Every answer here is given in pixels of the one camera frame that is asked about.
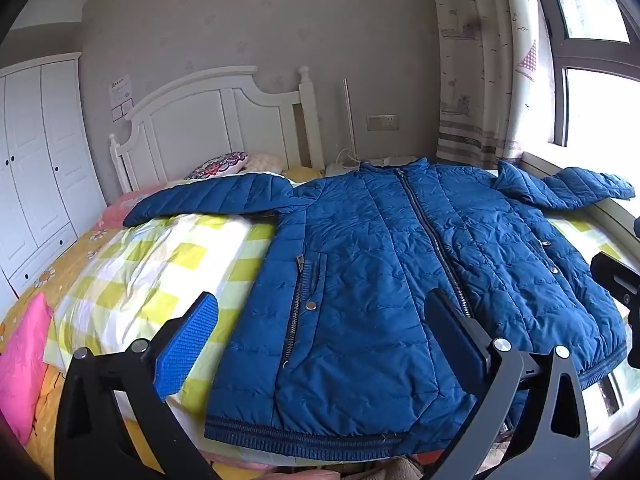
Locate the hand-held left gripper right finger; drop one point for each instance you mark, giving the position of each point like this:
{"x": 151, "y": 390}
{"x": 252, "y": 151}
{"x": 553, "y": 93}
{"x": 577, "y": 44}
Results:
{"x": 457, "y": 332}

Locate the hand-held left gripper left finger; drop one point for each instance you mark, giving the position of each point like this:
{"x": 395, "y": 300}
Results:
{"x": 187, "y": 345}

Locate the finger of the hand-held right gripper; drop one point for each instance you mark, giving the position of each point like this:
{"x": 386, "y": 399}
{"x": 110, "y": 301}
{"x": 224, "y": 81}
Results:
{"x": 612, "y": 269}

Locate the blue quilted jacket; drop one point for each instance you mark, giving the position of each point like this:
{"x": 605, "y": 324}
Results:
{"x": 360, "y": 260}

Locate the beige window ledge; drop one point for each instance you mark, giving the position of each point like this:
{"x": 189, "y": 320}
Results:
{"x": 540, "y": 162}

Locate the yellow floral bedsheet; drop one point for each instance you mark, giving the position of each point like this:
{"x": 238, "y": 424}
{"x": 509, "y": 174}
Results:
{"x": 85, "y": 245}

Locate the pink pillow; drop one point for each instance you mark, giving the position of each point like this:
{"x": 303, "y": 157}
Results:
{"x": 25, "y": 360}

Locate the colourful floral pillow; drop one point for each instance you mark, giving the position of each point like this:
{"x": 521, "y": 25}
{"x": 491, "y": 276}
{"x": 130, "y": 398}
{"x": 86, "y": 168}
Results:
{"x": 217, "y": 165}

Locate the beige printed pillow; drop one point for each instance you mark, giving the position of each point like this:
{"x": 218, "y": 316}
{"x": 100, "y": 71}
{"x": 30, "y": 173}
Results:
{"x": 265, "y": 162}

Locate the white nightstand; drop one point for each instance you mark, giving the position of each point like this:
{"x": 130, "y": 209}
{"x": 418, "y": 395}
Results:
{"x": 345, "y": 167}

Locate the yellow pillow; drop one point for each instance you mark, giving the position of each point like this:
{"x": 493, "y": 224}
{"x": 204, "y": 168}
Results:
{"x": 302, "y": 172}

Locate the dark framed window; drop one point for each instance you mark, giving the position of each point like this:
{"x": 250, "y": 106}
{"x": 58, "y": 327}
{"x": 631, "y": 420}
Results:
{"x": 595, "y": 60}

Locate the white wooden headboard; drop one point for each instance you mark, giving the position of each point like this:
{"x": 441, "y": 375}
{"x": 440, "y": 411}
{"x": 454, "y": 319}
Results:
{"x": 200, "y": 120}

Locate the white pole lamp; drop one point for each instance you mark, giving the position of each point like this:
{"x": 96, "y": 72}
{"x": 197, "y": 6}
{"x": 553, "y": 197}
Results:
{"x": 350, "y": 120}

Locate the white wardrobe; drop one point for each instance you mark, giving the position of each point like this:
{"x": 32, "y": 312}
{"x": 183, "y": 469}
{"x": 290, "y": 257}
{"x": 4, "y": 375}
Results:
{"x": 35, "y": 160}

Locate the printed striped curtain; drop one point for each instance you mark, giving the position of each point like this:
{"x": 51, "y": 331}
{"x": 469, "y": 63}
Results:
{"x": 475, "y": 60}

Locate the beige wall socket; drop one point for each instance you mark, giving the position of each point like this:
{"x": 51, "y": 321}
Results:
{"x": 382, "y": 122}

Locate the white wall paper notice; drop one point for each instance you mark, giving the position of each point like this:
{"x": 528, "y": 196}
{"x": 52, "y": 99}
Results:
{"x": 121, "y": 90}

